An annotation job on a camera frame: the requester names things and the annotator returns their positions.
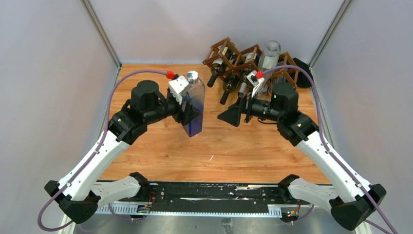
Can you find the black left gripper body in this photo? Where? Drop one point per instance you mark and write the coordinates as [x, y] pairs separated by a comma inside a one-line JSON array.
[[173, 107]]

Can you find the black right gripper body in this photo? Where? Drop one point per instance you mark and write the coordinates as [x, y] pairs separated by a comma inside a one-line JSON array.
[[261, 110]]

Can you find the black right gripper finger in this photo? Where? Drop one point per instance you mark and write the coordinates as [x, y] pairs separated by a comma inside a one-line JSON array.
[[232, 115], [248, 115]]

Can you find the blue square glass bottle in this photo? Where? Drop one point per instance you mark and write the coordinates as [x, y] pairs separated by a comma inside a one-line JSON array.
[[196, 96]]

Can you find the dark bottle white label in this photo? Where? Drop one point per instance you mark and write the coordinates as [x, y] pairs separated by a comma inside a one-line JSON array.
[[218, 66]]

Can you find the clear round glass bottle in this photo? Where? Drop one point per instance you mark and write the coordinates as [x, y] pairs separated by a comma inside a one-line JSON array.
[[269, 59]]

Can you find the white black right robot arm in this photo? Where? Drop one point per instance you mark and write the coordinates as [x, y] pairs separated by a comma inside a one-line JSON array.
[[351, 199]]

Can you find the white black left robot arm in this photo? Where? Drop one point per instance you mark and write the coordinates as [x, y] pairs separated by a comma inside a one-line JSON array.
[[78, 194]]

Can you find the dark bottle barcode label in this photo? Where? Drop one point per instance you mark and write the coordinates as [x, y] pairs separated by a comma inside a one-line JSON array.
[[251, 59]]

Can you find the dark bottle lower rack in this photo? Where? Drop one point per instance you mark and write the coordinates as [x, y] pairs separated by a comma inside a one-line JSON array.
[[230, 84]]

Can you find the black cloth behind rack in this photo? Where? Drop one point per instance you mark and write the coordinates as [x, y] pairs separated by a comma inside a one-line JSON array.
[[302, 80]]

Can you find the brown wooden wine rack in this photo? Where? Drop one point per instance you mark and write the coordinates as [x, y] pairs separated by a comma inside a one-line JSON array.
[[224, 58]]

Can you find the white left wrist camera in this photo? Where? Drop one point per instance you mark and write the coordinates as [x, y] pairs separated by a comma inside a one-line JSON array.
[[178, 87]]

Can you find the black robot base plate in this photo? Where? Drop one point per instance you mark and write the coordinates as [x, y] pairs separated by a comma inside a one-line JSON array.
[[209, 199]]

